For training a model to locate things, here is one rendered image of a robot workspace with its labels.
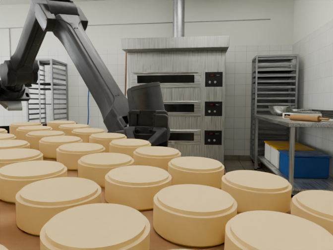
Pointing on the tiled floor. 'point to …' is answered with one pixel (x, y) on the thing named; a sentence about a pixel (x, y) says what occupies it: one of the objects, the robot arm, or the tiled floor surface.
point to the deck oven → (185, 88)
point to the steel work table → (297, 185)
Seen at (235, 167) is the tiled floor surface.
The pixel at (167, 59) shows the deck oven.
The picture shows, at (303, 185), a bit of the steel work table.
